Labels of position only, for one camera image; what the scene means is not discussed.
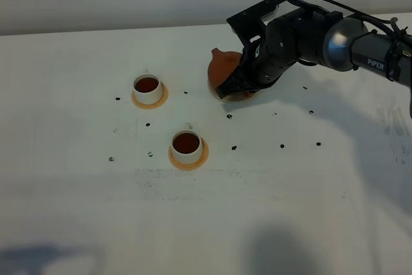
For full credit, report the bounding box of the beige round teapot saucer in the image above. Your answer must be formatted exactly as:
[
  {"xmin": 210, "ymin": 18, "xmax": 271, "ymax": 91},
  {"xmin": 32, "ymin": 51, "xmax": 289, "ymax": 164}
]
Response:
[{"xmin": 207, "ymin": 81, "xmax": 256, "ymax": 102}]

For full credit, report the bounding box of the orange coaster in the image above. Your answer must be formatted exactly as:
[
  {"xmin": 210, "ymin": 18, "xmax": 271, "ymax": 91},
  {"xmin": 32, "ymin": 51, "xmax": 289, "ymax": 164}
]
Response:
[
  {"xmin": 131, "ymin": 83, "xmax": 169, "ymax": 109},
  {"xmin": 168, "ymin": 139, "xmax": 209, "ymax": 171}
]

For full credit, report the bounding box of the white teacup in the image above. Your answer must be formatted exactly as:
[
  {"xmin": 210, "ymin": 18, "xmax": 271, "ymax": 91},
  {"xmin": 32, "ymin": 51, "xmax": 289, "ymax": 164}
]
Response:
[
  {"xmin": 133, "ymin": 71, "xmax": 163, "ymax": 105},
  {"xmin": 171, "ymin": 123, "xmax": 203, "ymax": 165}
]

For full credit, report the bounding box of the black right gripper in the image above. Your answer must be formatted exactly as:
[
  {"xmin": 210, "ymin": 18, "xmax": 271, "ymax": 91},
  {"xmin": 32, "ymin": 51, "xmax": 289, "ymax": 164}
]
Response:
[{"xmin": 216, "ymin": 10, "xmax": 322, "ymax": 99}]

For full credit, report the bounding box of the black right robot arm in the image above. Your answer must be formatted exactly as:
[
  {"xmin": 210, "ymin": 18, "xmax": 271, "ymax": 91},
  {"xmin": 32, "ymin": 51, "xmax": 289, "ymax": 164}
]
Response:
[{"xmin": 214, "ymin": 9, "xmax": 411, "ymax": 99}]

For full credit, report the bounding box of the white teacup far left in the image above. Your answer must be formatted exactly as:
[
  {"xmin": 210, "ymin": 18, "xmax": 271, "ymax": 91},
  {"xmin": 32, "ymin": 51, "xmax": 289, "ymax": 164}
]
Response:
[{"xmin": 133, "ymin": 71, "xmax": 163, "ymax": 105}]

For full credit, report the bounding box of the orange coaster far left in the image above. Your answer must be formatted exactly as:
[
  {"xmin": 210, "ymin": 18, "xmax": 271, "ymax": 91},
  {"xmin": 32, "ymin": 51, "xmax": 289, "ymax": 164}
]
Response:
[{"xmin": 131, "ymin": 83, "xmax": 169, "ymax": 109}]

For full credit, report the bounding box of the orange coaster near centre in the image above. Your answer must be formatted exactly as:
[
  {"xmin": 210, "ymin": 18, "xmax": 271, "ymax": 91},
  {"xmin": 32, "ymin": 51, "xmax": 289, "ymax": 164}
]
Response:
[{"xmin": 168, "ymin": 139, "xmax": 209, "ymax": 171}]

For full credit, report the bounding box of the white teacup near centre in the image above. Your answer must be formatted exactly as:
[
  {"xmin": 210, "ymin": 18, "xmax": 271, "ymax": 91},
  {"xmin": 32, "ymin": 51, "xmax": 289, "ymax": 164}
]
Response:
[{"xmin": 171, "ymin": 123, "xmax": 203, "ymax": 165}]

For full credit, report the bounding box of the brown clay teapot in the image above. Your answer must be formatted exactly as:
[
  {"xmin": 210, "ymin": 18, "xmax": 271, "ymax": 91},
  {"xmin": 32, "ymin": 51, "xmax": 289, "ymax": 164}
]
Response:
[{"xmin": 207, "ymin": 48, "xmax": 242, "ymax": 89}]

